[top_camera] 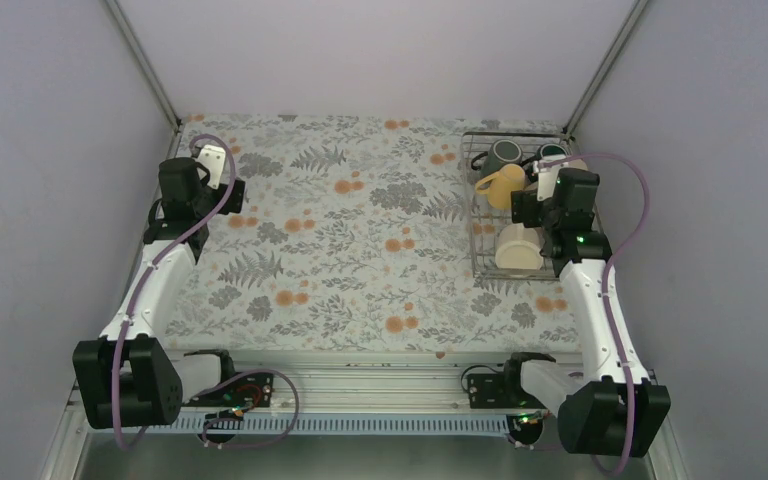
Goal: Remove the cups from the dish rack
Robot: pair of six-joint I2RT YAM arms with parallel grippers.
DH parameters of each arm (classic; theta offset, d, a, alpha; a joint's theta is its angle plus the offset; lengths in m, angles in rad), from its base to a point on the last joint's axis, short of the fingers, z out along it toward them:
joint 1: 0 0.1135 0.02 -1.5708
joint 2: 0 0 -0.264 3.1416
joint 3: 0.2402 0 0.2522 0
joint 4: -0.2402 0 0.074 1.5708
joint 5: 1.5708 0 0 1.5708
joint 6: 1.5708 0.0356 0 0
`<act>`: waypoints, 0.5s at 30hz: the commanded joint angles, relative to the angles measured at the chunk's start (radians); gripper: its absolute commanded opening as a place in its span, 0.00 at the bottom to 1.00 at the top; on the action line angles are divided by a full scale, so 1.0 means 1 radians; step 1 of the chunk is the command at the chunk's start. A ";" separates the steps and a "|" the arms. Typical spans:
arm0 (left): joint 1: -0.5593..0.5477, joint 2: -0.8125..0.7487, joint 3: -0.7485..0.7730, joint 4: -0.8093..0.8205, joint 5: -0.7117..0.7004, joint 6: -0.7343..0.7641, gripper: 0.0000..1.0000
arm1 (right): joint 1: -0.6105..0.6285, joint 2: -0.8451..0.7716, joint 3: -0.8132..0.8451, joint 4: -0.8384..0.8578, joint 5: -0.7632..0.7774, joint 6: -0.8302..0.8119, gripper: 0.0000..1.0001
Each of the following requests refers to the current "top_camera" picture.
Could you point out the dark green mug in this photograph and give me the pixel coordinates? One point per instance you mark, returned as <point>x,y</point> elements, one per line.
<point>550,150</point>
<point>501,153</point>

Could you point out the floral table mat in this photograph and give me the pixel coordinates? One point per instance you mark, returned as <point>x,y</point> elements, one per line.
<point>361,234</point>

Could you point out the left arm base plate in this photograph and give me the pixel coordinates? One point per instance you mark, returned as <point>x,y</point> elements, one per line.
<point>251,391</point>

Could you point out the yellow mug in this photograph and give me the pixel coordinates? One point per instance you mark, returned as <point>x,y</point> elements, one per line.
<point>498,186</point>

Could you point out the cream ribbed mug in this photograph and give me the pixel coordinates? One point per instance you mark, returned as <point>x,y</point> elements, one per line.
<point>518,248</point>

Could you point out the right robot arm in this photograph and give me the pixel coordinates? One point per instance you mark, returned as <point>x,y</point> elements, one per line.
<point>615,409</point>

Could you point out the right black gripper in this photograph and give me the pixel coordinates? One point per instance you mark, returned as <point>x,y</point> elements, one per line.
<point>522,208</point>

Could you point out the wire dish rack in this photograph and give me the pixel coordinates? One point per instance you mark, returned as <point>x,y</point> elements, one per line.
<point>510,218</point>

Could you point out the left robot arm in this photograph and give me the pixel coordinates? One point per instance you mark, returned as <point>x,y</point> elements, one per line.
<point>125,376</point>

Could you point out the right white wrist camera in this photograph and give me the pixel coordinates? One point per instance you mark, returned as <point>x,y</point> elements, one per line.
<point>547,174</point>

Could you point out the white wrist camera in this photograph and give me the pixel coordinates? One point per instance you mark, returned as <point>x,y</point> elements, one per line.
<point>214,159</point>
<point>547,174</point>

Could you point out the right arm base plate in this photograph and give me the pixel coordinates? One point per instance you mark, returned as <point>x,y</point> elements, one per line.
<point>488,391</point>

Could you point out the white slotted cable duct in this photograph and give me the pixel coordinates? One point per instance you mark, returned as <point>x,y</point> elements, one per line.
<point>492,425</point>

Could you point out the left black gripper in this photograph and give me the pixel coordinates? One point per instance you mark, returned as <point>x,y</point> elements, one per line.
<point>234,199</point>

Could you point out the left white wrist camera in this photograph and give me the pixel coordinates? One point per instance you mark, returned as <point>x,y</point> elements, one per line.
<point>214,159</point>

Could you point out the aluminium mounting rail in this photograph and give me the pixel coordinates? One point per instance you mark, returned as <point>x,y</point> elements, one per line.
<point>377,388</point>

